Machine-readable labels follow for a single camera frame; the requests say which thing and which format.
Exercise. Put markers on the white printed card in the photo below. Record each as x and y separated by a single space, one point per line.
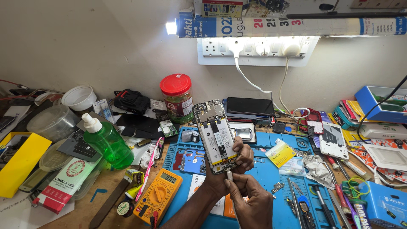
197 187

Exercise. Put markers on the white wall power strip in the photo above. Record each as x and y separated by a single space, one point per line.
254 59

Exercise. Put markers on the white rag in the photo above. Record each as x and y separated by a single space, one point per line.
147 157

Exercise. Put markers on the red multimeter probe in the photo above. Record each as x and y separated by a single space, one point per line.
154 221

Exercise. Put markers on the bright tube light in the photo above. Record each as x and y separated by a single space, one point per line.
171 28

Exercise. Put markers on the white square box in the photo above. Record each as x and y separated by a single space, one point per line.
386 157

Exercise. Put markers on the clear plastic lid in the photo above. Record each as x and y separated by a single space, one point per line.
54 157

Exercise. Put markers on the white flat device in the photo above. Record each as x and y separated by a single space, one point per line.
383 131

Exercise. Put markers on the clear plastic container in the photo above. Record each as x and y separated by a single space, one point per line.
52 122

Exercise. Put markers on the brown metal file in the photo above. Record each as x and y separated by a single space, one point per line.
109 203

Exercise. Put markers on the blue phone frame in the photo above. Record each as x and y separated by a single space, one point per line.
190 160

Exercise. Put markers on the blue tool box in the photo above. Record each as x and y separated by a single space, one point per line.
386 203

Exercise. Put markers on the smartphone with white battery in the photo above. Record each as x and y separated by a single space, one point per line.
214 136

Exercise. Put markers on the plastic jar with red lid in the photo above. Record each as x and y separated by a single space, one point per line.
177 98

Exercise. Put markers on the clear plastic bag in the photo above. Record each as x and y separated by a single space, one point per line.
292 167

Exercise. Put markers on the tweezer packet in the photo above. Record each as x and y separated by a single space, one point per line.
102 109

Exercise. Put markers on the person's left fingers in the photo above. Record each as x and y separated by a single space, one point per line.
244 155

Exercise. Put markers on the stack of phones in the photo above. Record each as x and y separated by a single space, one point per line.
248 118

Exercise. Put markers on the open blue box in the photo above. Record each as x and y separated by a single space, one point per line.
368 106

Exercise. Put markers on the person's left hand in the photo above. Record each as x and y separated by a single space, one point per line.
219 181

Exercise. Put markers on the black phone frame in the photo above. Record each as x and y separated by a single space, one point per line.
279 127

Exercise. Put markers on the grey foil piece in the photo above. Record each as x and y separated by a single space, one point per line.
190 135

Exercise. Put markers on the yellow cardboard box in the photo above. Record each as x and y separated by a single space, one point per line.
28 159

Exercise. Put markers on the black smartphone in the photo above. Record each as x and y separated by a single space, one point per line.
249 106

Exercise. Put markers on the grey keypad sheet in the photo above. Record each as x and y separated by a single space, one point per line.
78 146

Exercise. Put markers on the person's right hand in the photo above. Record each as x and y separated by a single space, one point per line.
251 203

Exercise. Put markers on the black battery pack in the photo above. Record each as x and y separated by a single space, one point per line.
132 101

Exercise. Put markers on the small tape roll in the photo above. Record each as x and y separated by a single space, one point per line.
125 209

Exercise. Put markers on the stack of coloured packets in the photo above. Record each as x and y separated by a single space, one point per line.
346 114

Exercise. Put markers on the yellow digital multimeter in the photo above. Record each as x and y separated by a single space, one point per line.
159 197

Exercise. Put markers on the crumpled white cloth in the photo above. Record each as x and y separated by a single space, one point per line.
318 170

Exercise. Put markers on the green bottle with white cap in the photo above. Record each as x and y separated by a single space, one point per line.
109 144

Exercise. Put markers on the small circuit part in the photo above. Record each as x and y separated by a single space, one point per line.
277 187

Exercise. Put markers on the white plastic bowl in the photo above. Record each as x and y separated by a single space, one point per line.
79 97

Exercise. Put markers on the green circuit board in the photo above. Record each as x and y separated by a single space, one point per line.
167 125

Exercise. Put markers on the black rubber sheets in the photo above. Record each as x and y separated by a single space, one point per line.
136 125

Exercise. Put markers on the red and white carton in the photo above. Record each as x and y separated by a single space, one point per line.
65 184

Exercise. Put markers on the red phone frame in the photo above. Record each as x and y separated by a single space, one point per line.
313 122

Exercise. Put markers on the small silver phone in case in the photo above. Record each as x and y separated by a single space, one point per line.
244 133

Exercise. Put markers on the purple toothbrush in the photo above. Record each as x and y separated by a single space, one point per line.
351 211

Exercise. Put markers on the metal tweezers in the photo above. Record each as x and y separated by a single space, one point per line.
294 200

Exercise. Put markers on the calendar paper lamp shade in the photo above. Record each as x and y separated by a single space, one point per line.
286 25

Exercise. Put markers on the pink toothbrush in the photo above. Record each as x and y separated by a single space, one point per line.
149 168

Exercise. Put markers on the blue repair mat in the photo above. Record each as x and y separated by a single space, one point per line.
273 178

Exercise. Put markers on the yellow glue tube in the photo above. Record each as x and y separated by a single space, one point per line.
133 183

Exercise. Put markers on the white phone back cover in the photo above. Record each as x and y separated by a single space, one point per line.
334 141

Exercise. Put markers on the yellow packet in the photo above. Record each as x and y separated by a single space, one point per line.
280 154

